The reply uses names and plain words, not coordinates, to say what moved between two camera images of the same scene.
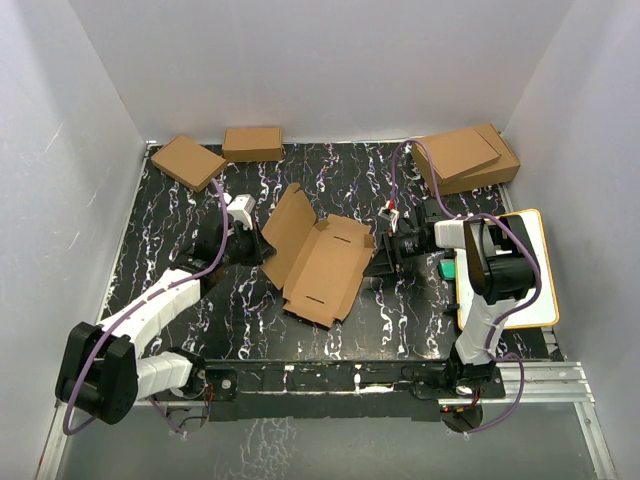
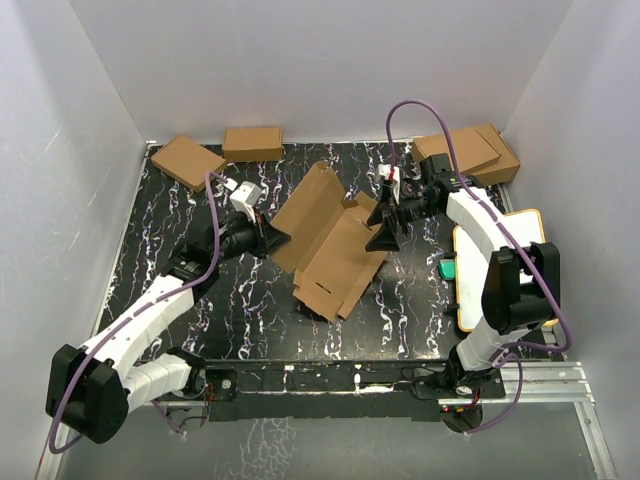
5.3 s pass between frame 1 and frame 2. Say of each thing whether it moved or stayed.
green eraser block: stayed
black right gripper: moved
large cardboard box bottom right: stayed
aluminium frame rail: stayed
